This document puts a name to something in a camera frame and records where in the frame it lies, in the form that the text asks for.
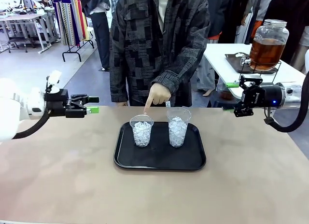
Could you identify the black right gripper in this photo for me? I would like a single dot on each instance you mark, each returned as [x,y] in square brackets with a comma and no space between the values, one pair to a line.
[263,96]

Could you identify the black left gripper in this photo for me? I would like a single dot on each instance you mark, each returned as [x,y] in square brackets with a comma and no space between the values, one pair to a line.
[56,103]

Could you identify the short clear iced cup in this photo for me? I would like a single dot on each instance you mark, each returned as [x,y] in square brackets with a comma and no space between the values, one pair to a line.
[142,134]

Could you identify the tall clear iced cup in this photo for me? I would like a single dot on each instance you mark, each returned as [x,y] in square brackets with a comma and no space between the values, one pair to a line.
[178,132]

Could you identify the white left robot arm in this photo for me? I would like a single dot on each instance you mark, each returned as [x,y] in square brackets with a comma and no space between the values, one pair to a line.
[9,105]

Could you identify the person's left forearm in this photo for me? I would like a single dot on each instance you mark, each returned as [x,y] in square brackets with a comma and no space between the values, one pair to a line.
[183,64]

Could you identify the person's right forearm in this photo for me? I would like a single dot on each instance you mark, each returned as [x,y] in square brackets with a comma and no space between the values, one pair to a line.
[118,86]

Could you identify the person's right hand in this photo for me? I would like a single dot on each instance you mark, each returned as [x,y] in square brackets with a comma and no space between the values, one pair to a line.
[122,104]

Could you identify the person's left hand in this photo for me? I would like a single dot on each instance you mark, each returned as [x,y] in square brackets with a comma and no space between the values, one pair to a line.
[159,94]

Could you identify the clear bucket with brown liquid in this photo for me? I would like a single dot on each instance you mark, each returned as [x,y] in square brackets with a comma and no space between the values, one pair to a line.
[224,92]

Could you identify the silver dispenser tap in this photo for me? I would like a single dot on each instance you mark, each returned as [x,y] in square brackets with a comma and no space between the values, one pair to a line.
[245,61]

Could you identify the dark tray under dispenser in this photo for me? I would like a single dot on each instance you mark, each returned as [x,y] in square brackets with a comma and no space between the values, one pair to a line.
[233,62]

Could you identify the white side table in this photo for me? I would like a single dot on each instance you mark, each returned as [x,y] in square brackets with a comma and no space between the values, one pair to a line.
[217,57]

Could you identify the glass tea dispenser jar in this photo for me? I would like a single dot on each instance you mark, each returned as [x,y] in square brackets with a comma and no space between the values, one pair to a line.
[268,47]

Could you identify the mannequin in black trousers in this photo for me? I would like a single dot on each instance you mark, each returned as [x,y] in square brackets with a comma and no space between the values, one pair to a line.
[100,31]

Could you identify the rack of colourful fabrics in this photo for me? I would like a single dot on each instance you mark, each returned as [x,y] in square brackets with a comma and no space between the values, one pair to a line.
[70,21]

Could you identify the bystander in dark jacket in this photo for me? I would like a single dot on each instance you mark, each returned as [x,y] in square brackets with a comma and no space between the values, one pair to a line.
[217,14]

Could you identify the person in grey patchwork jacket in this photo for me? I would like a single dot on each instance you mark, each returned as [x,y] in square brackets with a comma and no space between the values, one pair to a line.
[149,52]

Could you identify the bystander in grey top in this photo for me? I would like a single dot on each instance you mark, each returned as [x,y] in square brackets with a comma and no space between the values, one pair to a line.
[262,6]

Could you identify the black plastic serving tray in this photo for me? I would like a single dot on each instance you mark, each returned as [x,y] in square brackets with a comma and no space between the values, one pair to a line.
[159,158]

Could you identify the white background workbench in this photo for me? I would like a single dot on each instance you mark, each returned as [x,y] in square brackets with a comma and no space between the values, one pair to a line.
[24,18]

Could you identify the mannequin in plaid shirt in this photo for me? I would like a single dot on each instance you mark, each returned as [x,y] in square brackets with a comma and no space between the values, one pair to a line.
[114,4]

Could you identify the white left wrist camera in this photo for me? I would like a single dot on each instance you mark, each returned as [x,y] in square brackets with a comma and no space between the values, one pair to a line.
[53,82]

